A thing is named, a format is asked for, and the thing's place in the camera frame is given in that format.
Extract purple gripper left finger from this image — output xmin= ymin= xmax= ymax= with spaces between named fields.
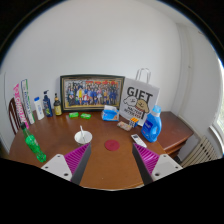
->
xmin=42 ymin=143 xmax=91 ymax=185

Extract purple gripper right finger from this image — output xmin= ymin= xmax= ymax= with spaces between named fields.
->
xmin=132 ymin=143 xmax=182 ymax=185

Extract green plastic bottle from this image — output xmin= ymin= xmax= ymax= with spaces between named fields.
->
xmin=21 ymin=122 xmax=46 ymax=162

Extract white paper cup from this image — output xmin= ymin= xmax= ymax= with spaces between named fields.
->
xmin=74 ymin=131 xmax=92 ymax=145

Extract white spoon in cup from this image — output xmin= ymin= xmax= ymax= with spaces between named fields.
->
xmin=80 ymin=125 xmax=85 ymax=142

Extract white remote control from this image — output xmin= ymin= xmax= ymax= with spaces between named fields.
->
xmin=131 ymin=134 xmax=147 ymax=148

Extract blue detergent bottle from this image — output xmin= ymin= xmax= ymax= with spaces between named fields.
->
xmin=141 ymin=105 xmax=162 ymax=143

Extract brown side cabinet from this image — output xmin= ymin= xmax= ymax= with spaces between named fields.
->
xmin=158 ymin=111 xmax=193 ymax=158

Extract red round coaster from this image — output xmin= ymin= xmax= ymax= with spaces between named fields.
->
xmin=104 ymin=140 xmax=120 ymax=151

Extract rubik's cube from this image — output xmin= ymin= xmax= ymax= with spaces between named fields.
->
xmin=129 ymin=117 xmax=139 ymax=127

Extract green soap bar right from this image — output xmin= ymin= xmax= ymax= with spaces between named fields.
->
xmin=80 ymin=113 xmax=91 ymax=119

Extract small snack packet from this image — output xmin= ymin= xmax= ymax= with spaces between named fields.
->
xmin=117 ymin=121 xmax=132 ymax=131

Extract white radiator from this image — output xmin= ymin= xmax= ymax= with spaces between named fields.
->
xmin=181 ymin=136 xmax=217 ymax=168

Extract amber pump bottle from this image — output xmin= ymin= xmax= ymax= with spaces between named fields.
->
xmin=54 ymin=93 xmax=62 ymax=116

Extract white lotion bottle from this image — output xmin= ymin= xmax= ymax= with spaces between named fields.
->
xmin=34 ymin=97 xmax=44 ymax=120

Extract blue tissue pack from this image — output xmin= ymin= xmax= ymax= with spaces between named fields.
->
xmin=102 ymin=105 xmax=119 ymax=121

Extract pink toothpaste box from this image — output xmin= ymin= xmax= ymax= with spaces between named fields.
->
xmin=13 ymin=84 xmax=29 ymax=128

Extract dark blue pump bottle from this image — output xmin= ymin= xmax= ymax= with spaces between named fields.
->
xmin=43 ymin=90 xmax=53 ymax=117

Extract white gift paper bag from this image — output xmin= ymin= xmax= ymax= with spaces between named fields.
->
xmin=119 ymin=68 xmax=160 ymax=126

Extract wooden chair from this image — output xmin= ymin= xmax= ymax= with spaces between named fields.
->
xmin=8 ymin=99 xmax=21 ymax=134

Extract framed group photo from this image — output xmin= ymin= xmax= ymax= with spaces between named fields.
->
xmin=60 ymin=74 xmax=125 ymax=112

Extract green white toothpaste box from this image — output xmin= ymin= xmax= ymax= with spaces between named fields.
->
xmin=21 ymin=79 xmax=35 ymax=125

